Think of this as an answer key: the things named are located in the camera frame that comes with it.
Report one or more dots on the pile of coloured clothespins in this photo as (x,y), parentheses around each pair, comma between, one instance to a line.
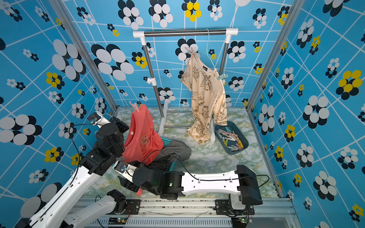
(230,139)

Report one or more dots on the mint green clothespin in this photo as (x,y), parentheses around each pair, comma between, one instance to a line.
(222,77)

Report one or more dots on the teal laundry basket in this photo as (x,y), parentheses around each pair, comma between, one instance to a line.
(171,165)

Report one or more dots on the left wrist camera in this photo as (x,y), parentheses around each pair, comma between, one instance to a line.
(97,119)

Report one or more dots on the dark grey clothespin tray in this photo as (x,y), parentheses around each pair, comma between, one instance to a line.
(236,129)

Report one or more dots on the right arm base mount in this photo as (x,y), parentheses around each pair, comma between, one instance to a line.
(224,207)

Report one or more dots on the beige compass print t-shirt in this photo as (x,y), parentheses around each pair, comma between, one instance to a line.
(208,99)

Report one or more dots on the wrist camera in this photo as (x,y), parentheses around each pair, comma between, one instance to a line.
(97,119)
(124,169)

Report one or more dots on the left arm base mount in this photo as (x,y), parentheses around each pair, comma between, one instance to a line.
(132,207)

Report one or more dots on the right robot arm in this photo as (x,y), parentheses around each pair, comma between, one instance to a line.
(241,184)

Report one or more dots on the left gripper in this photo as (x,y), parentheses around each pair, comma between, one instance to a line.
(114,125)

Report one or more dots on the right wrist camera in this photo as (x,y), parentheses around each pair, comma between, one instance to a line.
(124,169)

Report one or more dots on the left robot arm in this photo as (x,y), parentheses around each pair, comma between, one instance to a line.
(54,211)

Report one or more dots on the red garment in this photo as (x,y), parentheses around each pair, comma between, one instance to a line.
(143,143)

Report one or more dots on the dark grey garment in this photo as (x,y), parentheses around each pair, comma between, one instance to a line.
(161,160)

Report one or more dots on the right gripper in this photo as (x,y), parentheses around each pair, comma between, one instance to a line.
(130,184)

